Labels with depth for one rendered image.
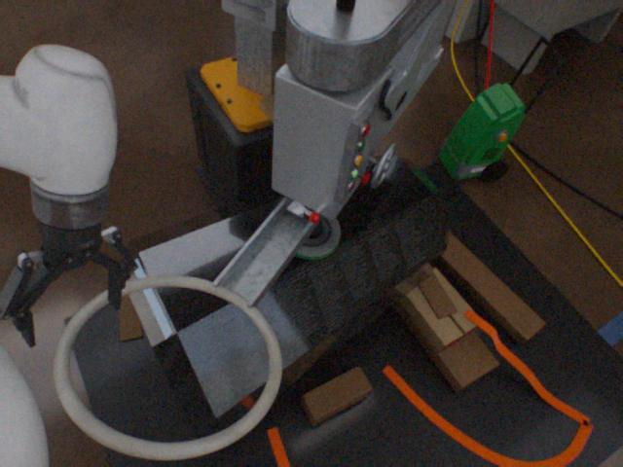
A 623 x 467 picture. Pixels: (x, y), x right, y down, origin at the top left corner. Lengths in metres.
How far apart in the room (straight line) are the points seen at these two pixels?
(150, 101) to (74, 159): 2.95
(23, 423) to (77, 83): 0.34
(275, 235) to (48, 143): 0.90
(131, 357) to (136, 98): 1.89
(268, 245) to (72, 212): 0.80
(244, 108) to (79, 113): 1.67
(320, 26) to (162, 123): 2.44
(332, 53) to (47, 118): 0.59
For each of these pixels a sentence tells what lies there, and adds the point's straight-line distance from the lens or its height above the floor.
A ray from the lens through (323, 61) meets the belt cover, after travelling 0.99.
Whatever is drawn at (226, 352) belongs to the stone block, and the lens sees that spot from 1.59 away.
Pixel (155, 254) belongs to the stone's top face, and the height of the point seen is 0.82.
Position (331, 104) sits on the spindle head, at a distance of 1.07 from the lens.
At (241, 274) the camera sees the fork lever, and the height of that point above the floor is 1.08.
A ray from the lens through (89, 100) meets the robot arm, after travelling 0.56.
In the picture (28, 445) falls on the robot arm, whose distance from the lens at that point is 0.55.
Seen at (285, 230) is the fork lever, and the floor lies 1.07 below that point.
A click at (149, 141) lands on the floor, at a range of 3.22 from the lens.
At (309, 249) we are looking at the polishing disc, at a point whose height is 0.88.
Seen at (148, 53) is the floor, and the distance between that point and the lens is 3.97.
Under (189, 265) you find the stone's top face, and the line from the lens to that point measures 1.63.
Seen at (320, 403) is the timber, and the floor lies 0.13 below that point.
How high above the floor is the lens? 2.21
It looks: 55 degrees down
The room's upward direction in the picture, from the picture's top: 7 degrees clockwise
